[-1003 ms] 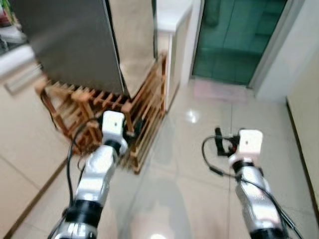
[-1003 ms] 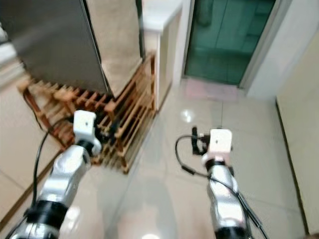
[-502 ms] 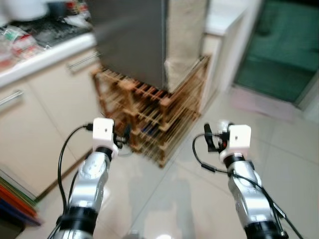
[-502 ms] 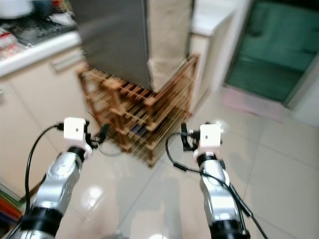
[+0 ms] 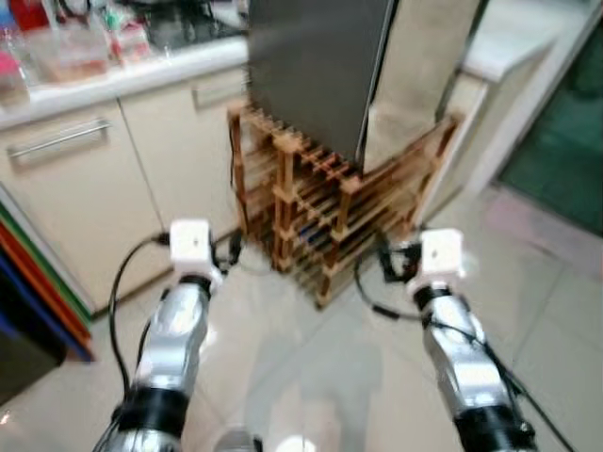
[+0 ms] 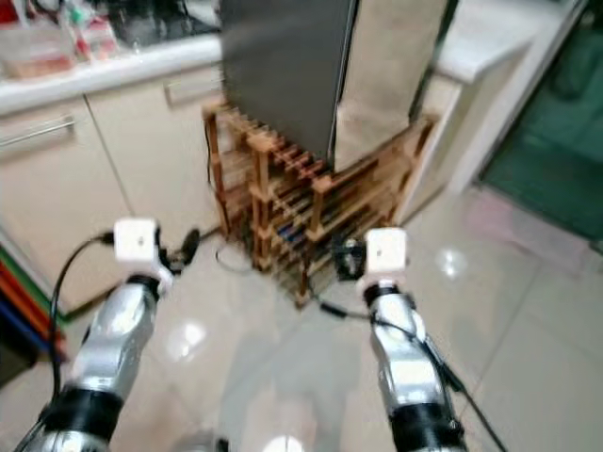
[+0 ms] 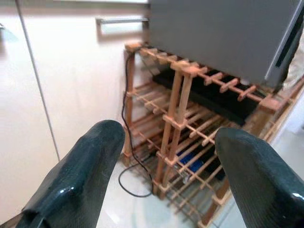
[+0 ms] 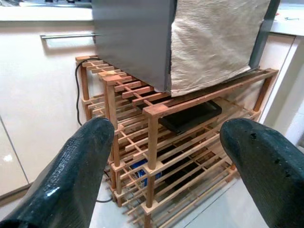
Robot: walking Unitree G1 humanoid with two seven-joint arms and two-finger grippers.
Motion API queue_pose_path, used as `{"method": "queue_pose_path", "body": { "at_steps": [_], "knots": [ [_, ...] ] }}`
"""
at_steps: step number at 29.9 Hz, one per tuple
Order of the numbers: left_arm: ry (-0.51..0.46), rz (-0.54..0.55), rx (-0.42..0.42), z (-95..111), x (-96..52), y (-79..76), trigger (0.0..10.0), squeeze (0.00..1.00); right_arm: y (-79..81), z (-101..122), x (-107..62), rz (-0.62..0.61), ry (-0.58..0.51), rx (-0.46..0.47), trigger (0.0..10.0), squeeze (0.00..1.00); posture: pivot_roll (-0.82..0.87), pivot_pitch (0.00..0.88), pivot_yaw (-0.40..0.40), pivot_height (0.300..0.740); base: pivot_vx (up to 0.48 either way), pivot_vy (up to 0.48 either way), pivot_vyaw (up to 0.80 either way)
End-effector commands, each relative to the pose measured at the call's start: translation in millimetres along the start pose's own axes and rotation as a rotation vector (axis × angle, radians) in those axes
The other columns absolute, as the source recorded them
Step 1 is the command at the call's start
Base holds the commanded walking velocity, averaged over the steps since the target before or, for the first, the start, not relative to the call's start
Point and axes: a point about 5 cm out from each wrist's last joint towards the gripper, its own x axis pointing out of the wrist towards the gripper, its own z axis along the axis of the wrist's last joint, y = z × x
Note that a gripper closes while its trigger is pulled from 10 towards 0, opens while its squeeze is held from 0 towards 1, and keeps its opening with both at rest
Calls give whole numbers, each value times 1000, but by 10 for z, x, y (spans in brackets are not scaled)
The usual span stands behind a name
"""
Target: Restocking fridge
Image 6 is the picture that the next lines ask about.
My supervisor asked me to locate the small silver fridge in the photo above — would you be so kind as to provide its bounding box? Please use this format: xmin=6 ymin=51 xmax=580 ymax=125
xmin=219 ymin=0 xmax=359 ymax=167

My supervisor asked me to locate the wooden wine rack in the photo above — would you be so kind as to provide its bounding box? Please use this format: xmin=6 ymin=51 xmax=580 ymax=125
xmin=203 ymin=102 xmax=434 ymax=310

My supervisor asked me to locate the cream kitchen base cabinet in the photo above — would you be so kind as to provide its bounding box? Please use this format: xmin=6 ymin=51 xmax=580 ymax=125
xmin=0 ymin=64 xmax=227 ymax=312

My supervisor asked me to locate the orange cutting board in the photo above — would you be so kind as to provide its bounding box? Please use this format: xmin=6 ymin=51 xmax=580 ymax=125
xmin=0 ymin=259 xmax=67 ymax=357

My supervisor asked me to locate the green cutting board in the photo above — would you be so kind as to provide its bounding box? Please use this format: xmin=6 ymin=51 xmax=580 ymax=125
xmin=0 ymin=243 xmax=62 ymax=340

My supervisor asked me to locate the blue cutting board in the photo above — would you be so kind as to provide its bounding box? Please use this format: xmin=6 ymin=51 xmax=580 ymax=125
xmin=0 ymin=297 xmax=70 ymax=366

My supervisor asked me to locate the pink floor mat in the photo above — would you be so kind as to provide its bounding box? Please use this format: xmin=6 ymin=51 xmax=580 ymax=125
xmin=460 ymin=186 xmax=580 ymax=257

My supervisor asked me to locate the grey left robot leg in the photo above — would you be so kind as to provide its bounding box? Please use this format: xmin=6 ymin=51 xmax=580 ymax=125
xmin=177 ymin=430 xmax=229 ymax=452

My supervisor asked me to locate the carton with green cap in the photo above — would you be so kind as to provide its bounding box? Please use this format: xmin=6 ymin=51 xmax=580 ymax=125
xmin=73 ymin=8 xmax=122 ymax=63

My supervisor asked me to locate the green tinted glass door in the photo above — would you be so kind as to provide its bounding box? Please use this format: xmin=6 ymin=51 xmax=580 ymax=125
xmin=481 ymin=0 xmax=603 ymax=241

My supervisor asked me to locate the white side counter cabinet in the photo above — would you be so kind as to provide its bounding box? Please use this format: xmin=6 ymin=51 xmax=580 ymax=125
xmin=391 ymin=0 xmax=590 ymax=225

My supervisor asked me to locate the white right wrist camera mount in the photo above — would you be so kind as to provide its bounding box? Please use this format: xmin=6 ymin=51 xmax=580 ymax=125
xmin=360 ymin=227 xmax=410 ymax=285

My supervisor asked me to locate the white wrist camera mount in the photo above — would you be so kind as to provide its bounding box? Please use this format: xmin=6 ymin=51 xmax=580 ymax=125
xmin=360 ymin=227 xmax=410 ymax=285
xmin=111 ymin=218 xmax=176 ymax=295

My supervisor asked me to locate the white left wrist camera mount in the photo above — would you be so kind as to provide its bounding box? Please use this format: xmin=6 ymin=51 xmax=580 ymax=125
xmin=111 ymin=218 xmax=176 ymax=295

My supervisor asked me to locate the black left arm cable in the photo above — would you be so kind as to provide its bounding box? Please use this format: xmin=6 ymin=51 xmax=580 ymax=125
xmin=49 ymin=234 xmax=116 ymax=396

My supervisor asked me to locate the steel cabinet bar handle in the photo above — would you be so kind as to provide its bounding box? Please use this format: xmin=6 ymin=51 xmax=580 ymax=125
xmin=163 ymin=75 xmax=224 ymax=106
xmin=0 ymin=115 xmax=78 ymax=152

